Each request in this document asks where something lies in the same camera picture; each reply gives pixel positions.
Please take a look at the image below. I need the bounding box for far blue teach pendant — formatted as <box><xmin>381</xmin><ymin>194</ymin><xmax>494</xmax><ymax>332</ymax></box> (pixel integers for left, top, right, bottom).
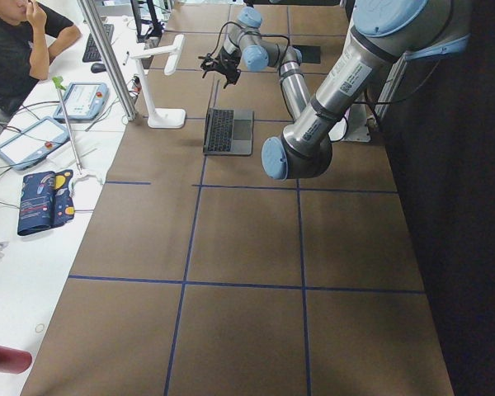
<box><xmin>57</xmin><ymin>82</ymin><xmax>109</xmax><ymax>123</ymax></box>

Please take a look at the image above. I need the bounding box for navy patterned pouch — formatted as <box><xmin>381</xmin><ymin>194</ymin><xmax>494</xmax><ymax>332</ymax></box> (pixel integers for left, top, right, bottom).
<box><xmin>16</xmin><ymin>169</ymin><xmax>75</xmax><ymax>236</ymax></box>

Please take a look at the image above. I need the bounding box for aluminium frame post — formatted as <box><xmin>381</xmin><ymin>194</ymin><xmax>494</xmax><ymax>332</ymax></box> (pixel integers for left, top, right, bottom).
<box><xmin>78</xmin><ymin>0</ymin><xmax>137</xmax><ymax>121</ymax></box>

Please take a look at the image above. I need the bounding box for black keyboard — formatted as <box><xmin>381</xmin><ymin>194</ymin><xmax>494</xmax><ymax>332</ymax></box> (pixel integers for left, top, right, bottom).
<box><xmin>82</xmin><ymin>23</ymin><xmax>116</xmax><ymax>64</ymax></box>

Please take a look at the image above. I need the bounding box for black desk mouse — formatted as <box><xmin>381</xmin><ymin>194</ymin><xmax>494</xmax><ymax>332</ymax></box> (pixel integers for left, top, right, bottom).
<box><xmin>90</xmin><ymin>63</ymin><xmax>106</xmax><ymax>73</ymax></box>

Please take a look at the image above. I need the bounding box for black mouse pad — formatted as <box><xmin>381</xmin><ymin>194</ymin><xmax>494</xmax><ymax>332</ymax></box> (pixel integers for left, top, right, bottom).
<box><xmin>293</xmin><ymin>45</ymin><xmax>321</xmax><ymax>64</ymax></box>

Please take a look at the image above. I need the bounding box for blue teach pendant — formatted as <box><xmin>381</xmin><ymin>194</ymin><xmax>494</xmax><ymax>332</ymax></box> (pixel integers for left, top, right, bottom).
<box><xmin>0</xmin><ymin>116</ymin><xmax>69</xmax><ymax>171</ymax></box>
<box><xmin>57</xmin><ymin>82</ymin><xmax>109</xmax><ymax>123</ymax></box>

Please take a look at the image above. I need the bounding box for grey laptop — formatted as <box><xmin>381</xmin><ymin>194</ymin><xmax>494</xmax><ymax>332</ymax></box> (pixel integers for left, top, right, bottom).
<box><xmin>202</xmin><ymin>79</ymin><xmax>255</xmax><ymax>157</ymax></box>

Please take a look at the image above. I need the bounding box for red cylinder bottle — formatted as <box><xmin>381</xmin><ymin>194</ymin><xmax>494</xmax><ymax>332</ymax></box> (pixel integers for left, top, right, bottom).
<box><xmin>0</xmin><ymin>346</ymin><xmax>33</xmax><ymax>374</ymax></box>

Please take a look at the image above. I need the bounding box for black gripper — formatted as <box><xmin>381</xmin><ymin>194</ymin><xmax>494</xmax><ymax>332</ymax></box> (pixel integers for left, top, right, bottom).
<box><xmin>198</xmin><ymin>48</ymin><xmax>242</xmax><ymax>88</ymax></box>

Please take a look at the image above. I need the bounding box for white desk lamp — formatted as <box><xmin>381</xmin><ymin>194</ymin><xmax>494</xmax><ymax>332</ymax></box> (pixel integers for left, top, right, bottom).
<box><xmin>130</xmin><ymin>34</ymin><xmax>186</xmax><ymax>129</ymax></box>

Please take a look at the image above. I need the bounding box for near blue teach pendant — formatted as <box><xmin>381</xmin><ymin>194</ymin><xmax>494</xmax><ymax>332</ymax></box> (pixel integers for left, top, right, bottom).
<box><xmin>0</xmin><ymin>116</ymin><xmax>69</xmax><ymax>171</ymax></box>

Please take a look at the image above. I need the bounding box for person in black shirt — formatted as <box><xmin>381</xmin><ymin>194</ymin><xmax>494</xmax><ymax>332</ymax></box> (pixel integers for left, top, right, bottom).
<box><xmin>0</xmin><ymin>1</ymin><xmax>82</xmax><ymax>116</ymax></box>

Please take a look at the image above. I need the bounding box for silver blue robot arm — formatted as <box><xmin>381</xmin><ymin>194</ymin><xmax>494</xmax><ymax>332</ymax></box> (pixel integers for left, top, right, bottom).
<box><xmin>241</xmin><ymin>0</ymin><xmax>341</xmax><ymax>7</ymax></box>
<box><xmin>201</xmin><ymin>0</ymin><xmax>473</xmax><ymax>180</ymax></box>

